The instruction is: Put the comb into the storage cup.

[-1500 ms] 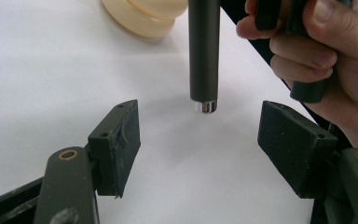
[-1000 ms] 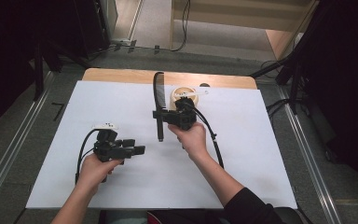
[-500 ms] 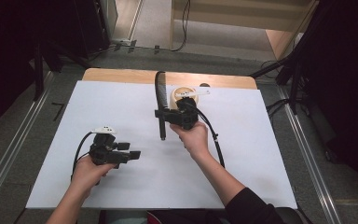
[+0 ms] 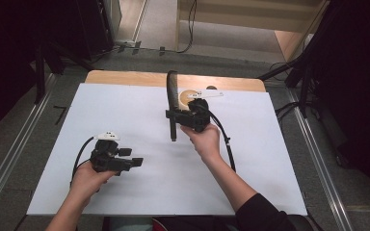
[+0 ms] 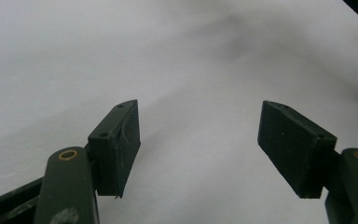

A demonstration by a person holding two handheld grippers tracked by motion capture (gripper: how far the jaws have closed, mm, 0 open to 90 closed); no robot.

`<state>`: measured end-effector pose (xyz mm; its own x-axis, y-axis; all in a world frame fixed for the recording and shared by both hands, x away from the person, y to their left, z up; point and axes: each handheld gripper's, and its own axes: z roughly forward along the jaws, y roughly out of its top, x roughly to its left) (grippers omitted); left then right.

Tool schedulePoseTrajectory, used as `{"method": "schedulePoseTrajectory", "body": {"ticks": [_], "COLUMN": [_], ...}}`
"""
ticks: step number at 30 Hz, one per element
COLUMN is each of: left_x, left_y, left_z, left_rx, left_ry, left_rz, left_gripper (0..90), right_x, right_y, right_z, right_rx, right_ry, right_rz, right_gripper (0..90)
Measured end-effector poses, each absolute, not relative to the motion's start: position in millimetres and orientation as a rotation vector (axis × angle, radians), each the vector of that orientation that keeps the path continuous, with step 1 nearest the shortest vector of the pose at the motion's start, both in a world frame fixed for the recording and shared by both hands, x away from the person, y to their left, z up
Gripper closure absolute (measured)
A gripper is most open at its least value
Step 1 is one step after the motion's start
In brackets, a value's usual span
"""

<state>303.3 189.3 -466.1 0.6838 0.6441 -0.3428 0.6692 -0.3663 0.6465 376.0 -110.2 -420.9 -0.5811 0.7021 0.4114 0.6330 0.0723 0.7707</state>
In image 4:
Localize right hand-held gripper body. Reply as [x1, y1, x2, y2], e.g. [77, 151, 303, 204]
[180, 90, 225, 134]

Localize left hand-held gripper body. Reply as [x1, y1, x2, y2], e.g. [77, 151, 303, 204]
[89, 130, 133, 177]

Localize person's right hand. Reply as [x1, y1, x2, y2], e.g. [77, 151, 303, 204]
[179, 122, 223, 164]

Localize person's left hand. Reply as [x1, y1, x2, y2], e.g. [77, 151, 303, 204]
[69, 161, 119, 202]

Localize white board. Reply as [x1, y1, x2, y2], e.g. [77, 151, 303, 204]
[26, 82, 309, 217]

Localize wooden table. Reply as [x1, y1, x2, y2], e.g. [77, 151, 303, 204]
[84, 69, 267, 93]

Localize person's clothing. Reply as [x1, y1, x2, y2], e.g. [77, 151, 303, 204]
[101, 216, 239, 231]

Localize light wooden shelf unit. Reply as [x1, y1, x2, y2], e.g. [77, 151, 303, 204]
[174, 0, 331, 63]

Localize black metal stand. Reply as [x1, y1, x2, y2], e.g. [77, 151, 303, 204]
[33, 39, 94, 105]
[258, 47, 316, 119]

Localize black cabinet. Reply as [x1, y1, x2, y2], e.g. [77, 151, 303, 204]
[75, 0, 114, 62]

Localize black sleeve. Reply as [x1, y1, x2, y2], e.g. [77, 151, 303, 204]
[235, 192, 299, 231]

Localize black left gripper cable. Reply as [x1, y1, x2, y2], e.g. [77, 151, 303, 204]
[69, 136, 96, 188]

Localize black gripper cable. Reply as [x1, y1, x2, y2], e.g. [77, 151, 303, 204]
[69, 136, 96, 188]
[205, 108, 237, 173]

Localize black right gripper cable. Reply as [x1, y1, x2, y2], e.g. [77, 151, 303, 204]
[205, 108, 237, 173]

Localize black floor cables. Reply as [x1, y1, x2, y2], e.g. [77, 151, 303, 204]
[274, 101, 302, 123]

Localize black hanging cable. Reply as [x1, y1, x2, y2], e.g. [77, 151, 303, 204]
[176, 0, 198, 55]

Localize metal floor rail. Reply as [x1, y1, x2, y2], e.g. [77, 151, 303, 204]
[284, 88, 355, 231]
[0, 72, 58, 223]

